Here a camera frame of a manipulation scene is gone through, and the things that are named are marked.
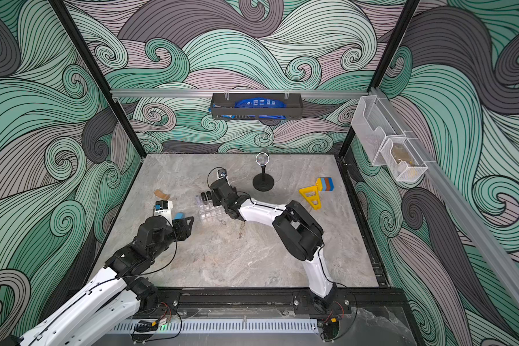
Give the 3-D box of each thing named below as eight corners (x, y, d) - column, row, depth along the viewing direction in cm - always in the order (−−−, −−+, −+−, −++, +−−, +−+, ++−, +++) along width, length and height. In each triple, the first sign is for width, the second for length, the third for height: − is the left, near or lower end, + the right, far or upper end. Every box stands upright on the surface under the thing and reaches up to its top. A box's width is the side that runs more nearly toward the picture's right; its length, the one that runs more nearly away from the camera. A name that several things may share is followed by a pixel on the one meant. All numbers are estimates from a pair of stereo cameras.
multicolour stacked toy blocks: (317, 191, 107) (319, 187, 105) (315, 181, 111) (316, 177, 109) (332, 191, 107) (334, 187, 105) (329, 181, 111) (331, 177, 109)
